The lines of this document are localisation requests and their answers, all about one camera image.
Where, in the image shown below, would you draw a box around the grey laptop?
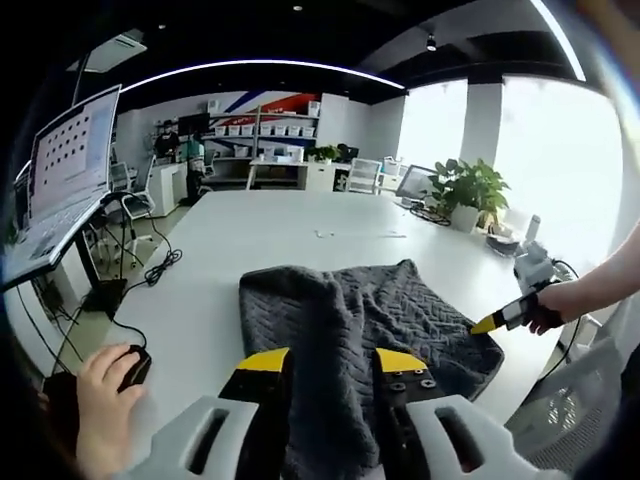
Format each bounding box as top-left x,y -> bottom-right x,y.
394,163 -> 437,202

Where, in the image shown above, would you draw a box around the green potted plant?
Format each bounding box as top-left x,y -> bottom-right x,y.
427,157 -> 512,234

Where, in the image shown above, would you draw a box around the white swivel chair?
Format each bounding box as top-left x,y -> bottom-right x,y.
98,192 -> 157,266

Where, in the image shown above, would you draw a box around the black power adapter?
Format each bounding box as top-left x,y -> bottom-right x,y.
81,278 -> 129,317

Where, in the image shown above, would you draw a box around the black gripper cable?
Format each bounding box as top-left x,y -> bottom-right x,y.
548,256 -> 585,384

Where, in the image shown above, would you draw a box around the black coiled cables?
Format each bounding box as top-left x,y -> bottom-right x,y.
408,203 -> 452,227

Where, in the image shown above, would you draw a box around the black computer mouse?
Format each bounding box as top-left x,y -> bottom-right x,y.
116,343 -> 153,394

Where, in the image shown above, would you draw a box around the person's right hand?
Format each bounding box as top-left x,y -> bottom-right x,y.
527,283 -> 570,337

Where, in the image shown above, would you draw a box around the small green desk plant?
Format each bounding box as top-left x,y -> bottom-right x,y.
305,144 -> 342,165

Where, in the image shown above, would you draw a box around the long white desk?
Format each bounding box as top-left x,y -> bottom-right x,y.
246,158 -> 352,192

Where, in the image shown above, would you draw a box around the dark round dish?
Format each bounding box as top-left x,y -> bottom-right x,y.
486,233 -> 520,257

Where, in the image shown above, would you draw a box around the white mesh office chair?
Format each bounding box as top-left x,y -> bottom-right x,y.
346,157 -> 379,194

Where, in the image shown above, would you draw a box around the white mesh desk chair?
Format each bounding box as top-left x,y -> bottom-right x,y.
503,302 -> 637,474

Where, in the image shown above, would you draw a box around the black monitor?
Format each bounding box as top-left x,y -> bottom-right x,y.
177,112 -> 212,135

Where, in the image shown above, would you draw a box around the white counter desk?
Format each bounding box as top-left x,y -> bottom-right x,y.
148,162 -> 190,217

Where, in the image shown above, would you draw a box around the dark grey towel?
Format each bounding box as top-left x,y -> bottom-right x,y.
238,258 -> 505,472

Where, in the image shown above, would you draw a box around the black laptop stand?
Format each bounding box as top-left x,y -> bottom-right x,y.
49,192 -> 147,324

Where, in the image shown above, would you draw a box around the white laptop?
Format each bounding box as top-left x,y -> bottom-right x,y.
0,83 -> 123,292

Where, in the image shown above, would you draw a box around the straight ceiling light strip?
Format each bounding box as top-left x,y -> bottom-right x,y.
528,0 -> 587,82

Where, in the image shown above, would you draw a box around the shelf with white bins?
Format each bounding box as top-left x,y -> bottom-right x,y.
203,98 -> 322,162

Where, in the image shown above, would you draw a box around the white bottle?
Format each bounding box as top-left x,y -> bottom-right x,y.
524,214 -> 542,250

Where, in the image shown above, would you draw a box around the black mouse cable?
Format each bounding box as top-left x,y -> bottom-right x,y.
110,314 -> 149,351

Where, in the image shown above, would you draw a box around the long ceiling light strip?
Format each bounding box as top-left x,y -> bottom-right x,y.
119,58 -> 407,95

